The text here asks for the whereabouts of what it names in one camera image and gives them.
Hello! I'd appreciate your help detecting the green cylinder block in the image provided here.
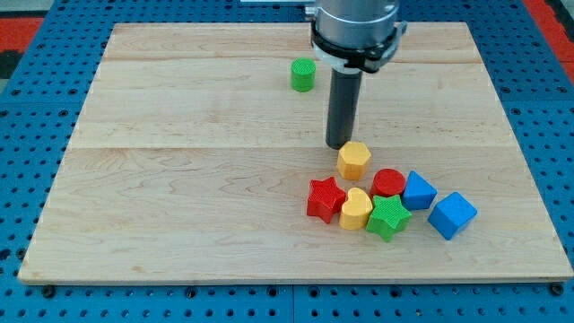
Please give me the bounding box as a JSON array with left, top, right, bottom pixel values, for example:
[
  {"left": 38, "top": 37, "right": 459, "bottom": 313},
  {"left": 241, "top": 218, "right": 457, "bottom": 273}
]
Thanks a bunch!
[{"left": 291, "top": 57, "right": 317, "bottom": 92}]

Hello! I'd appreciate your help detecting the red star block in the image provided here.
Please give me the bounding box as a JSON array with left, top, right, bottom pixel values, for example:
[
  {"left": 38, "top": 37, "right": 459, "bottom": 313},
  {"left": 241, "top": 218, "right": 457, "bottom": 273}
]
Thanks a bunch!
[{"left": 306, "top": 177, "right": 346, "bottom": 224}]

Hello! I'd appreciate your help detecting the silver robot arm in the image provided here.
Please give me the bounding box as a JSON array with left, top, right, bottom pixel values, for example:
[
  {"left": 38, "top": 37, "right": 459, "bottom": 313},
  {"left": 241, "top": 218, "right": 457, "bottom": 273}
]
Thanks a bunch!
[{"left": 305, "top": 0, "right": 408, "bottom": 74}]

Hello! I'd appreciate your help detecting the blue cube block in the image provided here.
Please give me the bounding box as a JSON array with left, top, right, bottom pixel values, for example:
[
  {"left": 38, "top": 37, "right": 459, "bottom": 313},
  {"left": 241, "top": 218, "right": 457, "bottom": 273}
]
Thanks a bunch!
[{"left": 428, "top": 192, "right": 478, "bottom": 240}]

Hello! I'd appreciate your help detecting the yellow heart block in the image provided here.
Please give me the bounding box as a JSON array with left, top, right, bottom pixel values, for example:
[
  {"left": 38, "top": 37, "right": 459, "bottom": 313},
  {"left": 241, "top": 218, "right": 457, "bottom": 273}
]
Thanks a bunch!
[{"left": 339, "top": 188, "right": 373, "bottom": 230}]

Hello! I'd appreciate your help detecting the blue triangle block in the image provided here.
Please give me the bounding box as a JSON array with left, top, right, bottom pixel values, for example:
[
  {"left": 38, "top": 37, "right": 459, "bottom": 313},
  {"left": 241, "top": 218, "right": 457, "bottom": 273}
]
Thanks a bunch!
[{"left": 402, "top": 170, "right": 438, "bottom": 211}]

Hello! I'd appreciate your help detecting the green star block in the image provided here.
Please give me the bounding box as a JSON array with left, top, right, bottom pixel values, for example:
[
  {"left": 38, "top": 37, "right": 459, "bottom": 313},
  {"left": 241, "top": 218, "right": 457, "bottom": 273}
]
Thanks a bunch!
[{"left": 366, "top": 195, "right": 412, "bottom": 242}]

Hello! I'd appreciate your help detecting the yellow hexagon block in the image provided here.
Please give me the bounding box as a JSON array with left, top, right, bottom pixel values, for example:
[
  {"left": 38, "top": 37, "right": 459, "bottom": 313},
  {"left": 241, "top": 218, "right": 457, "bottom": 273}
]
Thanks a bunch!
[{"left": 336, "top": 141, "right": 371, "bottom": 180}]

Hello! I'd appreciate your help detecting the red cylinder block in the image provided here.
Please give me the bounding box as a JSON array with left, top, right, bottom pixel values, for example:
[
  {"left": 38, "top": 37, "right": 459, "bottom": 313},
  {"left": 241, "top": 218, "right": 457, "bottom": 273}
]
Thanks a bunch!
[{"left": 370, "top": 169, "right": 406, "bottom": 197}]

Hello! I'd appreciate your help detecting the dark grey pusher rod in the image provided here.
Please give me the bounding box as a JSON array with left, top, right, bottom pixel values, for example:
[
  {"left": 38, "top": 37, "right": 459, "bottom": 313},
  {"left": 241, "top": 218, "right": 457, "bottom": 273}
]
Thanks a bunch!
[{"left": 326, "top": 69, "right": 362, "bottom": 150}]

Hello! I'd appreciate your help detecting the light wooden board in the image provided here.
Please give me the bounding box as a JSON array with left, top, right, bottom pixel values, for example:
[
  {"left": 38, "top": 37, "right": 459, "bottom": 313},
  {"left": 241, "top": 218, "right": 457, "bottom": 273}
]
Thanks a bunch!
[{"left": 18, "top": 22, "right": 573, "bottom": 285}]

